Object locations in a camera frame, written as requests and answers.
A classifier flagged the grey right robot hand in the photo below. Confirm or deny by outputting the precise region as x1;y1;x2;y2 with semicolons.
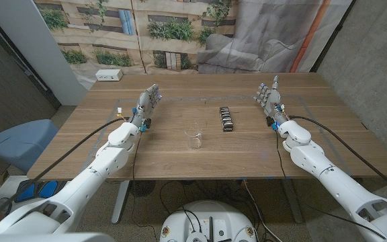
253;75;290;132

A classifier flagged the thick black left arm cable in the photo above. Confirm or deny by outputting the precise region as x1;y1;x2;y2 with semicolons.
0;116;127;226

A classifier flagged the clear glass beaker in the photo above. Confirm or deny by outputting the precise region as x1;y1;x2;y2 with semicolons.
183;121;204;151

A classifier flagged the white robot torso base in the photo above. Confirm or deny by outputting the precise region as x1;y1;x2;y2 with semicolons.
159;200;258;242

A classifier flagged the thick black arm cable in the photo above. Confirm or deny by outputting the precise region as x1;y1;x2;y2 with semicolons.
0;116;127;226
289;115;387;198

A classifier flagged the blue upholstered chair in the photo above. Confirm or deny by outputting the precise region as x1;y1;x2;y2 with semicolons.
0;119;59;174

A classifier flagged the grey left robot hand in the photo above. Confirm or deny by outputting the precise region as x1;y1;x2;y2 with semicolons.
128;83;163;132

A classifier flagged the blue and black floor object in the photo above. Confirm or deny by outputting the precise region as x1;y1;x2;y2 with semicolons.
14;179;60;204

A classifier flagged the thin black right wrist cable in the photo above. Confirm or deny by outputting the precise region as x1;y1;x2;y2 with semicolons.
275;130;387;240

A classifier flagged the white power strip box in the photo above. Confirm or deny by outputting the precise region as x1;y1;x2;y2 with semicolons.
95;69;124;82

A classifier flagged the grey table leg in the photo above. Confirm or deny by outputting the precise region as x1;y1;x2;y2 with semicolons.
282;177;304;225

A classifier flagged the white table leg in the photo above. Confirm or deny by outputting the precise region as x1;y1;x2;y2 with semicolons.
111;180;130;225

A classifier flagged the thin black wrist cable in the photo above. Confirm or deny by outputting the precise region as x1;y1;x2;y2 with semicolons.
275;130;387;240
131;130;159;242

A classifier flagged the white floor cable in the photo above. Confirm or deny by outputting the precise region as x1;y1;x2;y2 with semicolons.
243;179;275;242

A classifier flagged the round black floor fan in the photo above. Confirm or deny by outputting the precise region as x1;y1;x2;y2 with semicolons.
129;180;157;198

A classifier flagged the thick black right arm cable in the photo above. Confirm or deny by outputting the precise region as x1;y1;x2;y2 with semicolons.
289;115;387;198

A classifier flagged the thin black left wrist cable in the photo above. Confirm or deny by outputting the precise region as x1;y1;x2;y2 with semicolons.
131;130;159;242

